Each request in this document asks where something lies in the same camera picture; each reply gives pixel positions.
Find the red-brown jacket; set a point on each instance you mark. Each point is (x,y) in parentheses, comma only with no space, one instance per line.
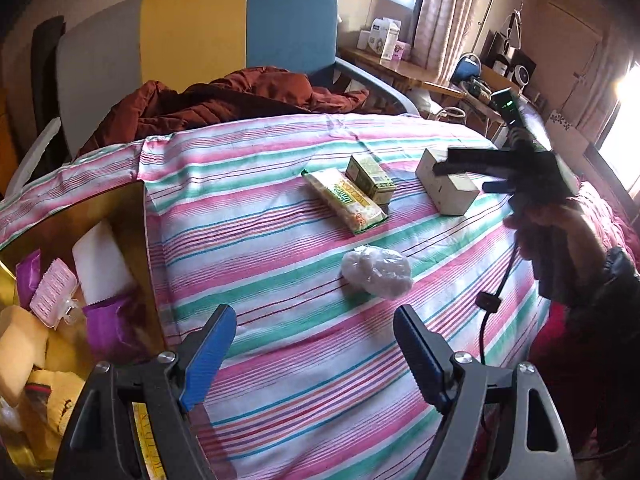
(225,100)

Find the yellow packet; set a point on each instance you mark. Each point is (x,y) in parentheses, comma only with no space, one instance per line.
(57,395)

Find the white cardboard box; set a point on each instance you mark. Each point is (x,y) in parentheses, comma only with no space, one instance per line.
(450,195)

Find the blue round container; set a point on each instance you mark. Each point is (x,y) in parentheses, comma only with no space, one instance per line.
(467,68)

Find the green carton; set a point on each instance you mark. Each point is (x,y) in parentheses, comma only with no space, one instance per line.
(372,177)

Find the noodle packet with green label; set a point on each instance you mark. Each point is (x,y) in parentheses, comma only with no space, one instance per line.
(345,200)

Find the yellow sponge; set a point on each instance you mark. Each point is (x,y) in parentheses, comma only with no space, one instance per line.
(21,332)

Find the person's right hand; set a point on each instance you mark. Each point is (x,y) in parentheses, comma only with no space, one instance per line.
(582,240)

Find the small purple packet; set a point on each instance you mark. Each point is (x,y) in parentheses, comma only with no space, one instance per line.
(29,272)

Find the wooden side table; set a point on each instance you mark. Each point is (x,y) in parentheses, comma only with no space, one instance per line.
(400,72)

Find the gold tin box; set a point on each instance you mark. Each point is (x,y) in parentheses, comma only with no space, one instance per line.
(75,210)

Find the small pink box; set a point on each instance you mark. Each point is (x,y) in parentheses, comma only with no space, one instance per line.
(403,52)

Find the grey yellow blue chair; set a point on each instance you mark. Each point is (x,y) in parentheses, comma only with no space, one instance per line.
(190,25)

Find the red quilted blanket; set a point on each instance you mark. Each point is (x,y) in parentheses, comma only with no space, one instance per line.
(607,210)

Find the black round speaker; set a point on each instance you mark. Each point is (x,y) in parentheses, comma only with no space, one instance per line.
(520,69)

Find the white foam block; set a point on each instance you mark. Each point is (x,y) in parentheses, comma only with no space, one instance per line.
(97,260)

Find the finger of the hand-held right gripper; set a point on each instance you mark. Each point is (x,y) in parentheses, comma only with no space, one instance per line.
(470,161)
(500,186)

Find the pink patterned curtain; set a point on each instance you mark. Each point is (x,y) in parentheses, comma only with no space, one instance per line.
(445,10)

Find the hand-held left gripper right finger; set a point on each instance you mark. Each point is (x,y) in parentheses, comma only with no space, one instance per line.
(420,355)

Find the tall white carton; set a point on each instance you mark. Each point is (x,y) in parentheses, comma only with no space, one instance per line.
(389,40)

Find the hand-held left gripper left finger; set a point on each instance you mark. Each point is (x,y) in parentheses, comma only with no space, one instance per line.
(210,355)

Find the crumpled clear plastic bag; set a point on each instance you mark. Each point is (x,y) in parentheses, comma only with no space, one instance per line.
(375,270)

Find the small white carton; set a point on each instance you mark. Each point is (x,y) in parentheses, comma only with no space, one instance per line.
(370,42)

